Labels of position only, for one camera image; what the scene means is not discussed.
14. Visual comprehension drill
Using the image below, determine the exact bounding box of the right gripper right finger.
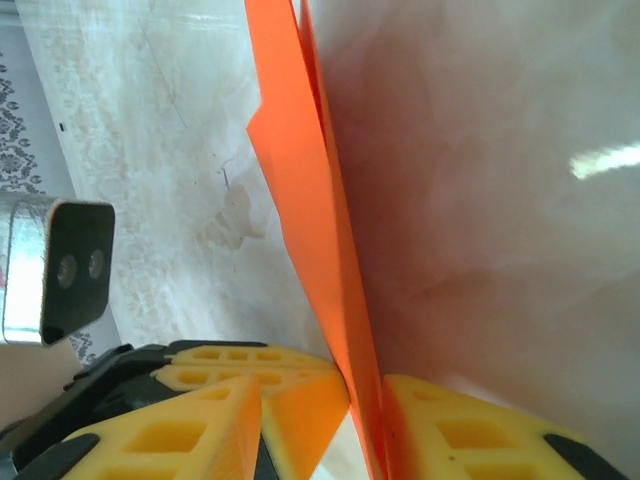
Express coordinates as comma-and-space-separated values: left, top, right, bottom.
382, 374, 629, 480

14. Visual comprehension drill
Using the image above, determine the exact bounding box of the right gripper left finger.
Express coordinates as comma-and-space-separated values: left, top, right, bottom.
29, 375, 265, 480

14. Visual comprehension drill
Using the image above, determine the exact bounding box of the orange paper sheet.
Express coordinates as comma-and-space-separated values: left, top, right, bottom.
245, 0, 389, 480

